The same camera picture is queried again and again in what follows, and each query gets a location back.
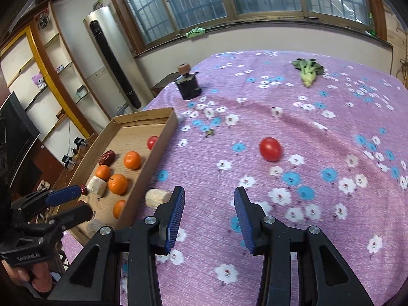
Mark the wooden side table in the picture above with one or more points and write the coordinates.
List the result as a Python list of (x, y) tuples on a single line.
[(165, 84)]

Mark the black television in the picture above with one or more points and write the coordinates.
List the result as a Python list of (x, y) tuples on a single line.
[(16, 140)]

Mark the small green tomato calyx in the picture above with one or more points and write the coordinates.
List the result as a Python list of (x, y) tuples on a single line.
[(209, 133)]

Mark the black device with wooden spool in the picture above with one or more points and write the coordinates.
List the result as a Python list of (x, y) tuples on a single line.
[(188, 84)]

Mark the thick beige sugarcane piece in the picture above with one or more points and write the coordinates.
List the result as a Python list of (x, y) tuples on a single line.
[(96, 187)]

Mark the purple floral tablecloth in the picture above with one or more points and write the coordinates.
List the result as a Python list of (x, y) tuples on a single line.
[(287, 108)]

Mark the large red jujube date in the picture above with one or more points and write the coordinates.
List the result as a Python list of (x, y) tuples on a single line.
[(106, 157)]

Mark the person's left hand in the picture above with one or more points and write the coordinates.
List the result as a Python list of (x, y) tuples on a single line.
[(35, 275)]

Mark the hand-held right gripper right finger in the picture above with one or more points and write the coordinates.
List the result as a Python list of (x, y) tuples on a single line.
[(244, 220)]

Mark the large orange mandarin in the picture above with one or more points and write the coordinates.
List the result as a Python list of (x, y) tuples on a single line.
[(118, 184)]

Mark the brown cardboard tray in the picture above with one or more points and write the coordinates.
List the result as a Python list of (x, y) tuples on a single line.
[(140, 127)]

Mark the purple plush toy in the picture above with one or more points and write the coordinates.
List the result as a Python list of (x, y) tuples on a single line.
[(40, 81)]

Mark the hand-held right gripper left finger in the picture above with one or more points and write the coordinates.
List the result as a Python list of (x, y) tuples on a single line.
[(173, 220)]

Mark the small orange mandarin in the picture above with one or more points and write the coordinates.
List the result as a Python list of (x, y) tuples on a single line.
[(103, 172)]

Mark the small beige sugarcane piece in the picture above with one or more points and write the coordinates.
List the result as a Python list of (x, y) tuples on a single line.
[(156, 197)]

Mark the black power adapters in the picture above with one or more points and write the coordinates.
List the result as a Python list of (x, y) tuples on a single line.
[(75, 153)]

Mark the red tomato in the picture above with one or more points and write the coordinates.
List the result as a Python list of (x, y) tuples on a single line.
[(152, 142), (270, 149)]

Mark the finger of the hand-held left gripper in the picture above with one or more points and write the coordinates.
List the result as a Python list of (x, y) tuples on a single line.
[(75, 215), (62, 196)]

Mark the green leafy vegetable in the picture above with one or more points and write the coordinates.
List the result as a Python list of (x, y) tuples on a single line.
[(307, 69)]

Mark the standing air conditioner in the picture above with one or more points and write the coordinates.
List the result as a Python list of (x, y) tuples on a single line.
[(111, 60)]

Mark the green bottle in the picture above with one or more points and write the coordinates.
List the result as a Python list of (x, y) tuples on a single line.
[(370, 24)]

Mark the wooden wall shelf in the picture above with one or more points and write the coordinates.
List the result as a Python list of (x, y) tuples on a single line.
[(47, 70)]

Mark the green cloth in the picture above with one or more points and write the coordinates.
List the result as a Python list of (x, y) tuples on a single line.
[(195, 32)]

